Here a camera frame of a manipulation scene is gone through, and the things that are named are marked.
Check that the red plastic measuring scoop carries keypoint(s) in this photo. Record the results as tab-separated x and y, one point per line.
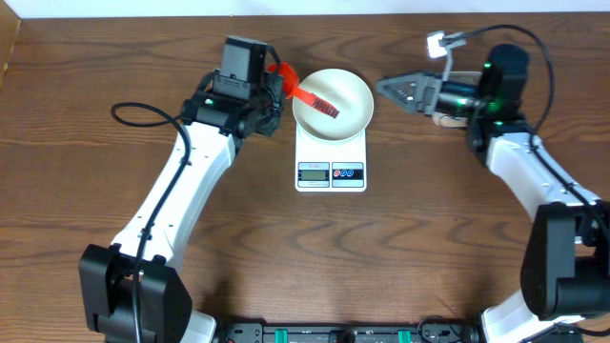
291	89

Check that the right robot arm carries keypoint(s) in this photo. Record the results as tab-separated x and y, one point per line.
564	276

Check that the white round bowl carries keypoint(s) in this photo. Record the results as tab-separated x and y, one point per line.
346	92

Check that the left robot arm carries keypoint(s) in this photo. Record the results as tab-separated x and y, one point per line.
132	290

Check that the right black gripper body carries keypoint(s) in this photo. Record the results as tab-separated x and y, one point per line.
459	104

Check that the white digital kitchen scale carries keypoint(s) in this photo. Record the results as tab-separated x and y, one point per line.
330	166

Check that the clear plastic container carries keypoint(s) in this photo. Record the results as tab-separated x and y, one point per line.
449	121

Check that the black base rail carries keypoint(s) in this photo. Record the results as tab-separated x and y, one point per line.
429	330

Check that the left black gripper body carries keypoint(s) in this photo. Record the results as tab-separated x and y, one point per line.
264	104

